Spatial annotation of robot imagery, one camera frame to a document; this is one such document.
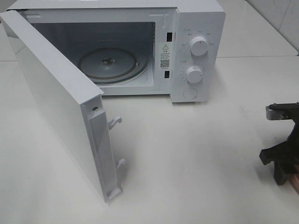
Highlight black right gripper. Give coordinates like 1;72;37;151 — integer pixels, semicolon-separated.
259;103;299;186

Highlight pink round plate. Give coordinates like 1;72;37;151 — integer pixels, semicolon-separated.
289;165;299;194

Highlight round white door button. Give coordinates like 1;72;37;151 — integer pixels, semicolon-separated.
183;88;198;100

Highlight white microwave door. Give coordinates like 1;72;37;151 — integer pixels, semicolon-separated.
0;10;124;201

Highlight lower white timer knob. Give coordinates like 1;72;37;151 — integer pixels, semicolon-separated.
186;66;203;84

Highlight upper white power knob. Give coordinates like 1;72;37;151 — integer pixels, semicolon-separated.
189;35;209;56

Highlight white microwave oven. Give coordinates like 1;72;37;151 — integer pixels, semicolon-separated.
5;0;226;103

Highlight glass microwave turntable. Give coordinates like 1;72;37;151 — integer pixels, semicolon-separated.
78;47;149;84

